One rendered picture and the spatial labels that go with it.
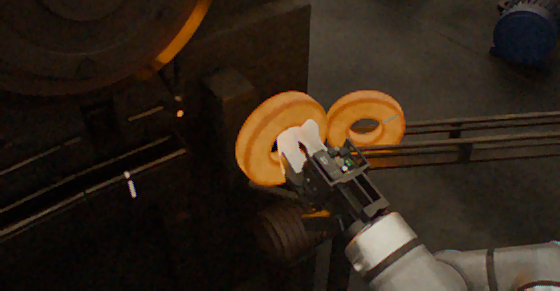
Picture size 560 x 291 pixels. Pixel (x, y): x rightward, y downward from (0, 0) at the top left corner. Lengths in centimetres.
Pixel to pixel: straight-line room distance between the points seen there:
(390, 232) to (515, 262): 18
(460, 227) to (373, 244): 119
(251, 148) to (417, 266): 28
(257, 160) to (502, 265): 37
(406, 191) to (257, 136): 122
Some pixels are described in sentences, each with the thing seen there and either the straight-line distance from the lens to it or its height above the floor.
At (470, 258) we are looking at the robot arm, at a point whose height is 76.
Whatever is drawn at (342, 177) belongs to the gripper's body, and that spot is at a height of 87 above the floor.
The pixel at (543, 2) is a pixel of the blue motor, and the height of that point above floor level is 32.
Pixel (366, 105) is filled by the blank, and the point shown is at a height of 77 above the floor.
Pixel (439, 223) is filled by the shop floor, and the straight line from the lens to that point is 179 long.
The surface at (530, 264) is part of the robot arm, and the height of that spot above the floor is 80.
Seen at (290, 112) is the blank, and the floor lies 89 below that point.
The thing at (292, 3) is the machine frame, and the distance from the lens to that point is 105.
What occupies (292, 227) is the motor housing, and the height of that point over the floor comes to 52.
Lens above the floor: 133
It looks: 41 degrees down
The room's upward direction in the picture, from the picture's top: straight up
